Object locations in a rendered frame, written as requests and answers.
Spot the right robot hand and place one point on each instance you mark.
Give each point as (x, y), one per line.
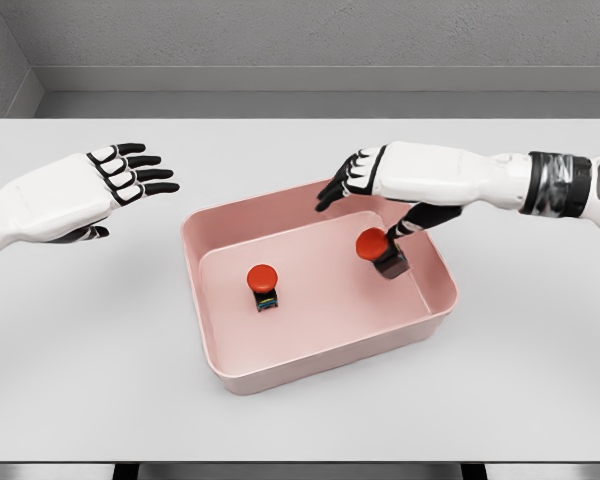
(410, 175)

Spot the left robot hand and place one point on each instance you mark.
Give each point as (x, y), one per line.
(75, 192)

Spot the red button industrial switch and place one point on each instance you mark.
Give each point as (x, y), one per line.
(263, 286)
(382, 252)

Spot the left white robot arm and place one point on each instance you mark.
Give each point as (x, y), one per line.
(0, 220)

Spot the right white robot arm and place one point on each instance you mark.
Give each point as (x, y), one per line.
(535, 182)

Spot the pink rectangular basket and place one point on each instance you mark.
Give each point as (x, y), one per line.
(320, 295)

